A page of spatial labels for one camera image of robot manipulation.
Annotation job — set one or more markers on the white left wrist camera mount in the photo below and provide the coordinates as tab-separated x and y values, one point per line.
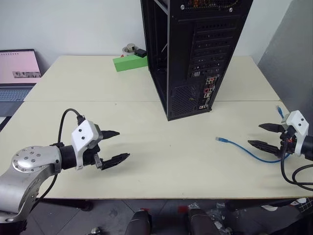
83	133

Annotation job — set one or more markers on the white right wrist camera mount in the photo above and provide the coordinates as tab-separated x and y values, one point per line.
297	122

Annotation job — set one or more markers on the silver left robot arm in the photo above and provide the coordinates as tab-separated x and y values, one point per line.
27	169

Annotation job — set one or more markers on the dark rounded shape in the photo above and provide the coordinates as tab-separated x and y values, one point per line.
139	224
201	222

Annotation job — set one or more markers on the small black box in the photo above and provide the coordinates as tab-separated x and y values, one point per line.
141	53

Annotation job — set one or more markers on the clear plastic bag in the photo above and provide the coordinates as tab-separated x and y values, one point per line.
216	215

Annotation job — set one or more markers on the black computer tower case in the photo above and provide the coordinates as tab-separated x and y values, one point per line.
185	61

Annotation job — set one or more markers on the white tape roll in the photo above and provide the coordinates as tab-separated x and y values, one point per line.
129	48

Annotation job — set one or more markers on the open laptop computer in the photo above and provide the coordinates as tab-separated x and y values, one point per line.
17	71

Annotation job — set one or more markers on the green rectangular box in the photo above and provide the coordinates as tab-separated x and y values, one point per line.
129	63

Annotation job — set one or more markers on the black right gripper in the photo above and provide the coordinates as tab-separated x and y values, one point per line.
288	143

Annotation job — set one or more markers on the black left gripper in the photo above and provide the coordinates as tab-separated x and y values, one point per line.
91	157

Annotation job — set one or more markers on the black table leg caster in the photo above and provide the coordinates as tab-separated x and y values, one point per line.
87	206

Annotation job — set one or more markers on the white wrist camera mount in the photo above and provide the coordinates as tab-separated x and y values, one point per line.
297	122
83	133

